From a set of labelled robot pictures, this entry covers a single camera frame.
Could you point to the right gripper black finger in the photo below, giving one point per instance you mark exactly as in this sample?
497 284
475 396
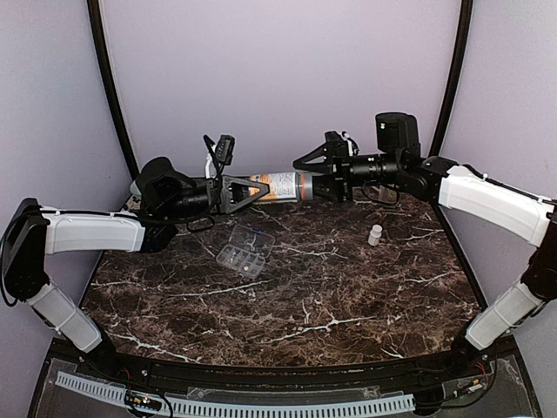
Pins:
315 161
324 186

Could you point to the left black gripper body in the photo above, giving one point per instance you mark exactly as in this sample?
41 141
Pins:
215 200

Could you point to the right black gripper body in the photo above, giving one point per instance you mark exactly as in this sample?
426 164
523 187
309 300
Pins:
344 178

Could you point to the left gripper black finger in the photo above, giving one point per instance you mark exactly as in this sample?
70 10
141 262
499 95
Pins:
236 201
245 184

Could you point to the amber pill bottle grey cap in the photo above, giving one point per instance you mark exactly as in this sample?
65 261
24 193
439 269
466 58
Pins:
285 187

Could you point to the clear plastic pill organizer box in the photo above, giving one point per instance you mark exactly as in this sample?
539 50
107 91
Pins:
246 247

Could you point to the white pill bottle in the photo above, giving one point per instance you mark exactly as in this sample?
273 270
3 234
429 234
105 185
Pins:
375 235

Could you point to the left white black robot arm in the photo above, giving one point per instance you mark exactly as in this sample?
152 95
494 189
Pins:
168 199

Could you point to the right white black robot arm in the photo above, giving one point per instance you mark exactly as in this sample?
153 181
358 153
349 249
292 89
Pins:
444 182

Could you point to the cream printed mug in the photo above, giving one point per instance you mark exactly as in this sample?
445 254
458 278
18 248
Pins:
387 196

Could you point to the left celadon green bowl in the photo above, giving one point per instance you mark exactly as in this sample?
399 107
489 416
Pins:
134 189

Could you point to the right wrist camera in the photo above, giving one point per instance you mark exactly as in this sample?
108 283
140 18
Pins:
340 144

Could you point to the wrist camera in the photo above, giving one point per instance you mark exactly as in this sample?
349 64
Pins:
219 154
340 144

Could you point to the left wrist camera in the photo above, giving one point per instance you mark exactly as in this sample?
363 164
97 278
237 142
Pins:
219 154

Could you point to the right black frame post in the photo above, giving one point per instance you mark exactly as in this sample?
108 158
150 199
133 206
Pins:
453 77

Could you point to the black frame post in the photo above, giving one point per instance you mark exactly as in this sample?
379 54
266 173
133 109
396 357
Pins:
110 90
453 77

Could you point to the left black frame post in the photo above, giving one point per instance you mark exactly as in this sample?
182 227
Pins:
110 90

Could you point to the white slotted cable duct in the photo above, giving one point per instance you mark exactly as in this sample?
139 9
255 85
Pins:
209 403

